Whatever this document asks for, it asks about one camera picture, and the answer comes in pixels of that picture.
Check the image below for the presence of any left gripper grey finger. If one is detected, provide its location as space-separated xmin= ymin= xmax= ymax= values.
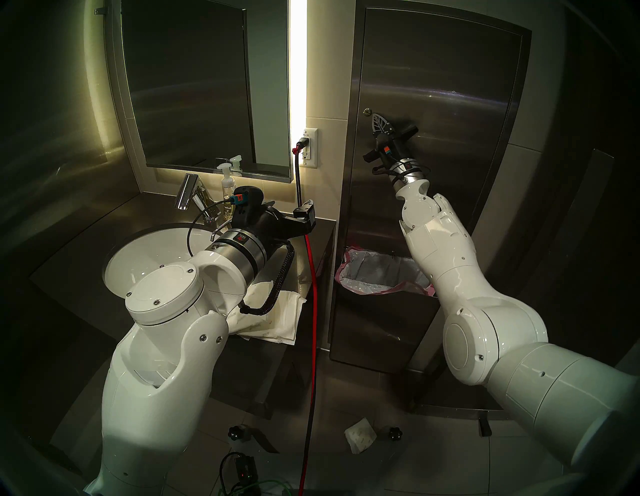
xmin=293 ymin=198 xmax=317 ymax=232

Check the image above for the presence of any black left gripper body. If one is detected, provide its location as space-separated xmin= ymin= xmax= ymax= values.
xmin=233 ymin=203 xmax=298 ymax=247

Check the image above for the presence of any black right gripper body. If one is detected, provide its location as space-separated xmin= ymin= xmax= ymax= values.
xmin=364 ymin=125 xmax=420 ymax=174

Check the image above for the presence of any stainless dispenser door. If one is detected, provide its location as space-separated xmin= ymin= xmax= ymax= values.
xmin=344 ymin=7 xmax=523 ymax=261

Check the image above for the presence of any white paper towel pile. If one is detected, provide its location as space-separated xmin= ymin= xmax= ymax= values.
xmin=227 ymin=280 xmax=307 ymax=346

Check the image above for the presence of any crumpled white paper towel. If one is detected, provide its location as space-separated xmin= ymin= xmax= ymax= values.
xmin=344 ymin=417 xmax=378 ymax=455

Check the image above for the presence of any yellow soap pump bottle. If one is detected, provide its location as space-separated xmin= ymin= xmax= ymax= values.
xmin=217 ymin=162 xmax=237 ymax=221

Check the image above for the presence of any stainless steel cabinet panel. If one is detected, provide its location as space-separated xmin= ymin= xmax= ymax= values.
xmin=327 ymin=0 xmax=532 ymax=376

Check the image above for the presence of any clear pink-edged trash bag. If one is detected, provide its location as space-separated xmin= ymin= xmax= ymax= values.
xmin=334 ymin=245 xmax=434 ymax=297

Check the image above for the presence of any chrome sink faucet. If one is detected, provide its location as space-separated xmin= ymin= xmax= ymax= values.
xmin=175 ymin=173 xmax=221 ymax=224

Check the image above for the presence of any vertical white light strip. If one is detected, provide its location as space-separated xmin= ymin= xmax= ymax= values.
xmin=289 ymin=0 xmax=308 ymax=151

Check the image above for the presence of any stainless waste bin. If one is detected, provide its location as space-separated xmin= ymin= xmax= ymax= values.
xmin=330 ymin=247 xmax=446 ymax=376

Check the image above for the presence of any white round sink basin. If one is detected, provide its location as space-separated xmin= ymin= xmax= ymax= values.
xmin=102 ymin=223 xmax=241 ymax=303

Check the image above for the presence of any black power box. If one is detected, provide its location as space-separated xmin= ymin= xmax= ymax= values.
xmin=220 ymin=452 xmax=261 ymax=493

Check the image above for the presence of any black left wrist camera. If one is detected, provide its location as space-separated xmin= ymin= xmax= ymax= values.
xmin=232 ymin=185 xmax=264 ymax=221

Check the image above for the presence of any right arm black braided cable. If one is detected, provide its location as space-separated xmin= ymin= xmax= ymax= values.
xmin=371 ymin=162 xmax=431 ymax=184

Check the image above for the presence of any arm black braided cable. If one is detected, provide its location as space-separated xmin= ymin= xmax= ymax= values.
xmin=239 ymin=239 xmax=297 ymax=317
xmin=371 ymin=162 xmax=431 ymax=184

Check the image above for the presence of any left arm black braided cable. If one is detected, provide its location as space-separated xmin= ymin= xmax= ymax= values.
xmin=239 ymin=239 xmax=297 ymax=317

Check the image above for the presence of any white wall power outlet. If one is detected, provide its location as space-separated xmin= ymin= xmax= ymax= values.
xmin=300 ymin=128 xmax=319 ymax=169

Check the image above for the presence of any thin black camera cable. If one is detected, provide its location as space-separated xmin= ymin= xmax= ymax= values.
xmin=186 ymin=197 xmax=236 ymax=257

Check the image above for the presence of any red and black power cable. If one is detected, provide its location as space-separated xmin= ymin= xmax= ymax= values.
xmin=291 ymin=139 xmax=319 ymax=496

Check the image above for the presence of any framed wall mirror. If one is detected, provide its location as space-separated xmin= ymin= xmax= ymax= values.
xmin=107 ymin=0 xmax=294 ymax=184

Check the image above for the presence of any green cable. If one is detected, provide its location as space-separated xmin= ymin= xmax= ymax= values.
xmin=225 ymin=479 xmax=296 ymax=496

